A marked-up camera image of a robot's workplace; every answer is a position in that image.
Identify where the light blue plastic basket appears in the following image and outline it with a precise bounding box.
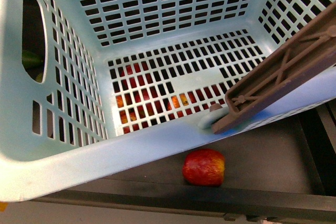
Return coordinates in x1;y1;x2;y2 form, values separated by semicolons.
1;0;335;202

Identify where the brown basket handle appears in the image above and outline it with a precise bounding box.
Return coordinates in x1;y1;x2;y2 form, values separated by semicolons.
212;3;335;134

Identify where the red yellow apple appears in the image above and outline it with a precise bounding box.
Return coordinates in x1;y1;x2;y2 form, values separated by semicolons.
182;148;225;187

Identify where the black produce tray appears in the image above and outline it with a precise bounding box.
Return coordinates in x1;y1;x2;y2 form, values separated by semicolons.
39;100;335;223

